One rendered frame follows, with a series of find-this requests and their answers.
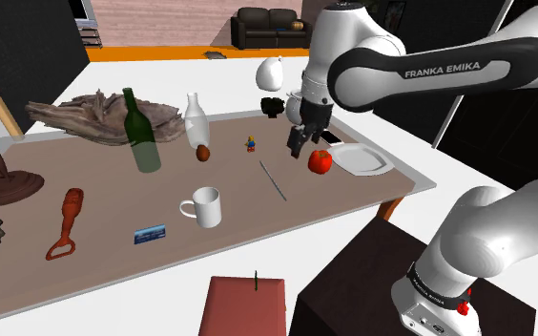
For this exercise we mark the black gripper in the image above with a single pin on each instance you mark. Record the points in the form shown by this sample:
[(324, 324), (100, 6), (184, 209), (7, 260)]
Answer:
[(316, 115)]

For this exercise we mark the thin green stick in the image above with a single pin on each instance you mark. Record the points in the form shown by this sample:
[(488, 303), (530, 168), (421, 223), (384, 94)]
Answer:
[(256, 281)]

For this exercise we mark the blue card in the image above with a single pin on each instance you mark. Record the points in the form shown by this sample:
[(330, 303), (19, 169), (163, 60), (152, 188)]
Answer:
[(150, 234)]

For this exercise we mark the white rounded vase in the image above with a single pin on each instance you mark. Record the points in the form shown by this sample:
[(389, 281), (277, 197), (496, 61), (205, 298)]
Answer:
[(270, 74)]

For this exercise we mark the small black object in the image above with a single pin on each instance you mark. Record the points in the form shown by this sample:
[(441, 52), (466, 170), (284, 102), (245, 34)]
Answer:
[(272, 107)]

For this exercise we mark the green wine bottle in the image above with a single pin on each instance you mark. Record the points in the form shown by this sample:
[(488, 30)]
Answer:
[(141, 135)]

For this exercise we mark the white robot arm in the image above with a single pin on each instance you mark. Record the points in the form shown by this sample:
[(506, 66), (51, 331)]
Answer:
[(441, 70)]

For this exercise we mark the white bottle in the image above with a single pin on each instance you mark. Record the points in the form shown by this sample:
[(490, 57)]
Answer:
[(196, 123)]

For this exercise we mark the white plate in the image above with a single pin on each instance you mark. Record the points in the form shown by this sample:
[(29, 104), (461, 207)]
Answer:
[(359, 159)]

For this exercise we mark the thin grey rod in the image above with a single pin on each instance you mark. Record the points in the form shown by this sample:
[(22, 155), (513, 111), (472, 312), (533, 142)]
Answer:
[(272, 180)]

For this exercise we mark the white lidded pot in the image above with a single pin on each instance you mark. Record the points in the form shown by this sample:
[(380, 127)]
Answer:
[(293, 108)]

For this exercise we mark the small blue and yellow toy figure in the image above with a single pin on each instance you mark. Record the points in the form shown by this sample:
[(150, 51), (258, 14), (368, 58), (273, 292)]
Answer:
[(250, 144)]

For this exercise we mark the white phone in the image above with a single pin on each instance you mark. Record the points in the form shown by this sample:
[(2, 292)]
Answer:
[(332, 137)]

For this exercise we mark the brown driftwood piece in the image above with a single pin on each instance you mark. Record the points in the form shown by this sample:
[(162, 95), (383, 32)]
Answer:
[(92, 116)]

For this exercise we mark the black sofa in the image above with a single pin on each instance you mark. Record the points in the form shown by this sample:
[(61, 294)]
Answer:
[(269, 30)]

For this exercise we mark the red box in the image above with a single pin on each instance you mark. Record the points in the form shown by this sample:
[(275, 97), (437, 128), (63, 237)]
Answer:
[(243, 309)]

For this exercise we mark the small grey floor object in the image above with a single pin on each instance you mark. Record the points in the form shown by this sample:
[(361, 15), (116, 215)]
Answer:
[(214, 55)]

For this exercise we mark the orange-brown bottle opener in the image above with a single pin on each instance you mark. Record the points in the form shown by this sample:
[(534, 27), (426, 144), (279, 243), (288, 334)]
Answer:
[(70, 209)]

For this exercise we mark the brown egg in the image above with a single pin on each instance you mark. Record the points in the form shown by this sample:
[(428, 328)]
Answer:
[(203, 153)]

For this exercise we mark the white mug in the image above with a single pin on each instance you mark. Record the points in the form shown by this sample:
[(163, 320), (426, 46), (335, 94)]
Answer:
[(208, 208)]

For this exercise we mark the grey shelf stand with screen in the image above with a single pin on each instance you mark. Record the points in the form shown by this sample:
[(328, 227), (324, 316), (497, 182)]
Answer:
[(86, 23)]

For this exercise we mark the dark robot stand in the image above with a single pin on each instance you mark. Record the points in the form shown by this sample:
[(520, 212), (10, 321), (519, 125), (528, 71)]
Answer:
[(352, 284)]

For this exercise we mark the brown statue with round base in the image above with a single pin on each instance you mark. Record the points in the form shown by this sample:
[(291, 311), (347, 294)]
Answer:
[(11, 186)]

